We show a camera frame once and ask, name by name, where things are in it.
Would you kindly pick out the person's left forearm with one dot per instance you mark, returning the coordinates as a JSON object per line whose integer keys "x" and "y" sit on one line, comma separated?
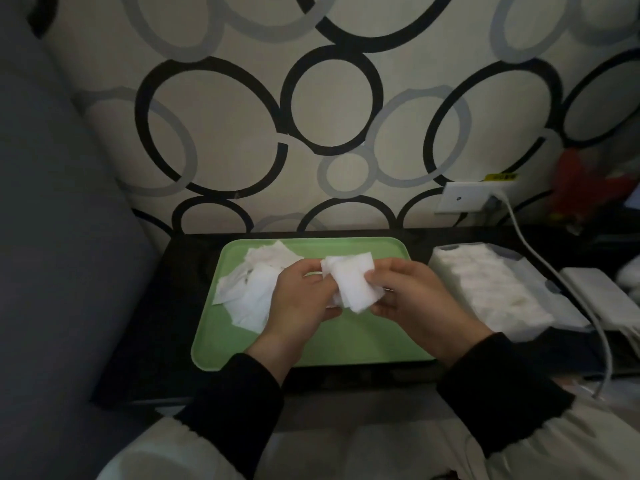
{"x": 210, "y": 424}

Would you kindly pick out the red decoration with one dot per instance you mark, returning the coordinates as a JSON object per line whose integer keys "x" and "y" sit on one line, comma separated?
{"x": 580, "y": 189}

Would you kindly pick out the person's right hand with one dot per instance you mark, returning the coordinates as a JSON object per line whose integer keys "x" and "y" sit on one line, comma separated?
{"x": 425, "y": 304}

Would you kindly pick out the green plastic tray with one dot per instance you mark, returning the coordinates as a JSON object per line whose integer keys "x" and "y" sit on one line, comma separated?
{"x": 360, "y": 344}

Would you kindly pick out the white wall socket plate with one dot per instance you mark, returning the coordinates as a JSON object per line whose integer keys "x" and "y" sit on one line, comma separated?
{"x": 457, "y": 198}

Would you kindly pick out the yellow warning sticker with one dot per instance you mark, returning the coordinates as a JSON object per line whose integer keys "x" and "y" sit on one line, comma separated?
{"x": 500, "y": 177}

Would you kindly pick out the pile of white cotton pads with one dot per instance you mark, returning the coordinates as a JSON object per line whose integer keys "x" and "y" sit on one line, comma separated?
{"x": 250, "y": 289}

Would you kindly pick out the person's right forearm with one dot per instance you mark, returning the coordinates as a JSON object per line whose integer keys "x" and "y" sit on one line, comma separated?
{"x": 530, "y": 424}

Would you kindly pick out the white neck fan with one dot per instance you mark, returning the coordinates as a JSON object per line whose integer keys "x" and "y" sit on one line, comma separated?
{"x": 631, "y": 272}

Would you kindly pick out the clear plastic box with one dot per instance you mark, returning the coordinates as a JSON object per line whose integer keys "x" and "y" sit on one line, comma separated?
{"x": 520, "y": 334}

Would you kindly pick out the person's left hand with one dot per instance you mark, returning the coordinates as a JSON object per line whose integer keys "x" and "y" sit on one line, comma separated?
{"x": 295, "y": 304}

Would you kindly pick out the white power bank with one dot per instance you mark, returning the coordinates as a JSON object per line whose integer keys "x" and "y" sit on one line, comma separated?
{"x": 597, "y": 294}

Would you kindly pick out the grey upholstered sofa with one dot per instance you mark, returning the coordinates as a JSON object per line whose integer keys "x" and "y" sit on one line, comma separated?
{"x": 55, "y": 269}

